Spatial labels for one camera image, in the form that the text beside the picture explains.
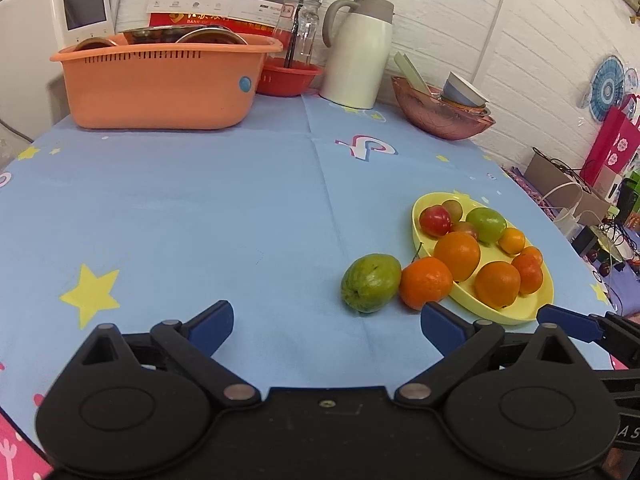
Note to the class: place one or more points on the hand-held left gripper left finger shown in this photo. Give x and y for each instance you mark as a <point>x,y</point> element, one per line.
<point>212,323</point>

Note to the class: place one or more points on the red gift bag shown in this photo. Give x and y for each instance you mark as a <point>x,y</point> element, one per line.
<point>617,145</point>

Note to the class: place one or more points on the blue round fan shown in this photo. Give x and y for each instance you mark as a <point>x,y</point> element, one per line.
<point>605,90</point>

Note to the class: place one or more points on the yellow plastic plate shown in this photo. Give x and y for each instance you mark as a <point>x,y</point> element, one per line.
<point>500,305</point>

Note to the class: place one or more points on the blue printed tablecloth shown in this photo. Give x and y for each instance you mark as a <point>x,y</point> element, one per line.
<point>200,200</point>

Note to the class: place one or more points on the green apple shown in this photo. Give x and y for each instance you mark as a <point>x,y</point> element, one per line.
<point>486,224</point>

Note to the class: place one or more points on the dark red plum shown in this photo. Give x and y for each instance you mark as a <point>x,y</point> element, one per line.
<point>465,230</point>

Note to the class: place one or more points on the cardboard box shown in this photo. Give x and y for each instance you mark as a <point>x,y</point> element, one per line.
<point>555,175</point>

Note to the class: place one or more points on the white appliance with screen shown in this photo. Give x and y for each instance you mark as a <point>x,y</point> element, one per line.
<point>30,60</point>

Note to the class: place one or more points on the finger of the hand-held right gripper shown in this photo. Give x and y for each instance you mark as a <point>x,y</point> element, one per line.
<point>567,321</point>

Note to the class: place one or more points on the orange with stem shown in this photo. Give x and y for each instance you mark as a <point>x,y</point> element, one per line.
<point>425,282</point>

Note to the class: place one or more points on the brown glass bowl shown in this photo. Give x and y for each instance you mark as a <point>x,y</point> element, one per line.
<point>440,119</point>

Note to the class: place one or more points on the yellow orange citrus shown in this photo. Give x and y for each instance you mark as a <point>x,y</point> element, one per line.
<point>512,240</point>

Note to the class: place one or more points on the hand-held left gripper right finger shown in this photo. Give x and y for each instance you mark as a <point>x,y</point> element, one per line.
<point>440,325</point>

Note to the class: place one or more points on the large orange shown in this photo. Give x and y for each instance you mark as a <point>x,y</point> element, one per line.
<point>457,255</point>

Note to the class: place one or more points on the red apple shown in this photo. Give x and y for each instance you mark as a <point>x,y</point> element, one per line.
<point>435,220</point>

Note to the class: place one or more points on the green mango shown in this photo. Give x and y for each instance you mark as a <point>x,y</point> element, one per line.
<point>371,282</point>

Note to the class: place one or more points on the red plastic basket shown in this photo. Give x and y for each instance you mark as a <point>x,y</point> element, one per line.
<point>287,79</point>

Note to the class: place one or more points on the small orange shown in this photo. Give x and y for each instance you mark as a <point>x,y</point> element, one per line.
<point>534,254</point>

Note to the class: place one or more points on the clear glass jar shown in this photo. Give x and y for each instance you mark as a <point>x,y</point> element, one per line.
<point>309,32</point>
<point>286,35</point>

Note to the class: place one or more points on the metal bowls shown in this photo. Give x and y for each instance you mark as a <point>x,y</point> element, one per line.
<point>185,35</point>

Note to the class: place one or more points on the orange plastic basket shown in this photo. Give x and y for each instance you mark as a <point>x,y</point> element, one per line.
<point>160,90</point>

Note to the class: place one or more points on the white thermos jug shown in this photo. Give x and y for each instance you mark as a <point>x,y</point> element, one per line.
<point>355,55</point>

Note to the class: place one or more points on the small brown round fruit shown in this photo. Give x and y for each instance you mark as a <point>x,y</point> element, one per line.
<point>453,208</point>

